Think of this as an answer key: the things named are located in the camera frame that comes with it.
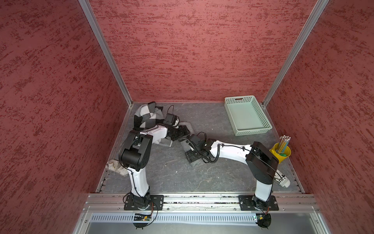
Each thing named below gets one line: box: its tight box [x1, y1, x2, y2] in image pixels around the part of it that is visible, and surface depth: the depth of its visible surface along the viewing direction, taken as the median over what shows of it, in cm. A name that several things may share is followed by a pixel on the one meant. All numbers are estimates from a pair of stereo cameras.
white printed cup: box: [273, 169, 291, 188], surface depth 81 cm
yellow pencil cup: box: [269, 142, 292, 165], surface depth 85 cm
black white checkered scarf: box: [133, 101, 165, 129], surface depth 108 cm
